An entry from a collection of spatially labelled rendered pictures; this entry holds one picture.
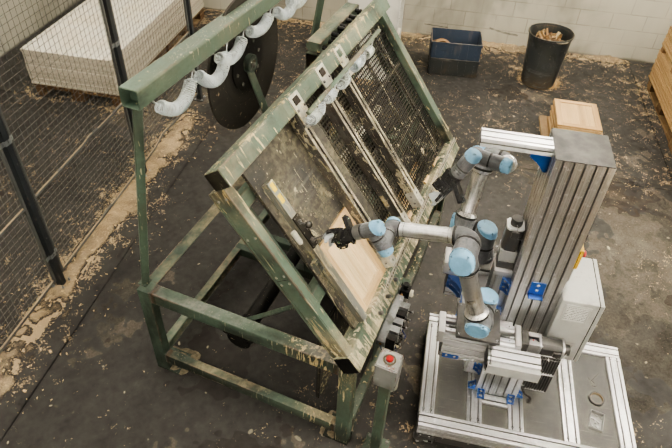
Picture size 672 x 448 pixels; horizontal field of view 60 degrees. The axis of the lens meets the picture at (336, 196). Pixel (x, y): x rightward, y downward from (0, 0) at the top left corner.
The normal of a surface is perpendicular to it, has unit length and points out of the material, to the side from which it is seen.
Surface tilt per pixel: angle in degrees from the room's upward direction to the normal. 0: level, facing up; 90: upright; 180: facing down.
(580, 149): 0
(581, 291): 0
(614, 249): 0
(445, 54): 90
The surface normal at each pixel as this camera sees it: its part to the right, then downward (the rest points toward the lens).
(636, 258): 0.04, -0.76
